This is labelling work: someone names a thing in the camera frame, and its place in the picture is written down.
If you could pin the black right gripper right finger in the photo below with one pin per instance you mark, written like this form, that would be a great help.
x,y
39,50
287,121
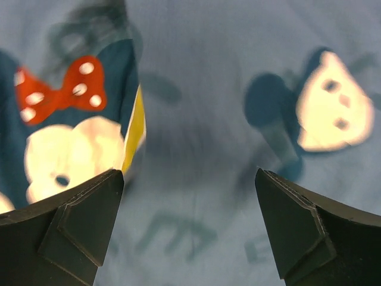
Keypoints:
x,y
316,240

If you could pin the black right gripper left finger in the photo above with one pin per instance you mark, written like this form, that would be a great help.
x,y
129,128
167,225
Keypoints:
x,y
63,239

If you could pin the cream pillow with yellow edge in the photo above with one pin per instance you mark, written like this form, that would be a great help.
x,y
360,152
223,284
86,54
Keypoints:
x,y
136,132

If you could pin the blue cartoon print pillowcase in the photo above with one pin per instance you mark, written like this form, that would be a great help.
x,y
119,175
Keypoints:
x,y
228,87

